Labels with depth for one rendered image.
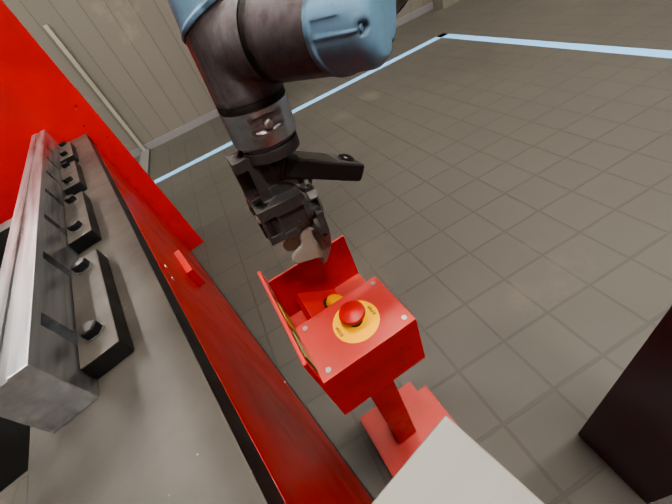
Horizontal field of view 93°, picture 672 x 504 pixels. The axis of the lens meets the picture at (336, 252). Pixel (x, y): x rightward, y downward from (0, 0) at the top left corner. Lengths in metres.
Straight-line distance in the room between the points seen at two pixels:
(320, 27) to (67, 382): 0.45
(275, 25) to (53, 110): 1.86
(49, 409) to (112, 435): 0.09
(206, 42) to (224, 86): 0.04
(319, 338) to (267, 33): 0.37
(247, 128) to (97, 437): 0.38
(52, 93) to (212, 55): 1.79
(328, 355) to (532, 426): 0.87
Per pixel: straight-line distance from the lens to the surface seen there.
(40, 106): 2.11
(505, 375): 1.29
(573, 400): 1.29
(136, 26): 4.75
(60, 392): 0.51
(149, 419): 0.45
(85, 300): 0.65
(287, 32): 0.29
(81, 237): 0.87
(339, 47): 0.28
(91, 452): 0.49
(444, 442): 0.18
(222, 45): 0.34
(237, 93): 0.35
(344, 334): 0.48
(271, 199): 0.41
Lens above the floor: 1.18
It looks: 43 degrees down
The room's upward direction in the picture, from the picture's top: 24 degrees counter-clockwise
